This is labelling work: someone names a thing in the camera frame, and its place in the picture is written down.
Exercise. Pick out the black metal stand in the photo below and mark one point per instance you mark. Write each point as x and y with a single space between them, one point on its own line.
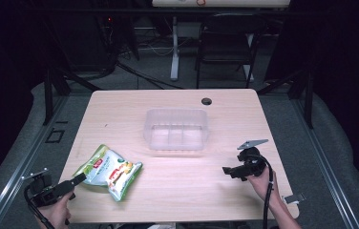
308 95
49 95

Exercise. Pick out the black folding chair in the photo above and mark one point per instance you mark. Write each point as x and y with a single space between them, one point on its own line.
228 47

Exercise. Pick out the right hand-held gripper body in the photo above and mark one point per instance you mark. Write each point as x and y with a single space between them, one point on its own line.
253 160

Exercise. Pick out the green white snack packet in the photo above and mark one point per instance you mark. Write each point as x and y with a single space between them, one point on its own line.
99 165
122 179

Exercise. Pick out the person's left hand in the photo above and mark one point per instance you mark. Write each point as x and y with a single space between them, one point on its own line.
57 212

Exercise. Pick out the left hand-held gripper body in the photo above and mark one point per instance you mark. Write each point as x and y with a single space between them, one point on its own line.
45 194

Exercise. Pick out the clear plastic container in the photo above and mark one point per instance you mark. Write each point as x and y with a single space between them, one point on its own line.
176 129

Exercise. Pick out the white desk leg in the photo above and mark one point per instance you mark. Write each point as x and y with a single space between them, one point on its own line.
174 51

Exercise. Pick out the white desk top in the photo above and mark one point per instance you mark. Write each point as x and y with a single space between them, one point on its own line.
219 3

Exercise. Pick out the person's right hand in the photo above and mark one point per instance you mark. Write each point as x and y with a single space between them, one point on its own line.
263 187

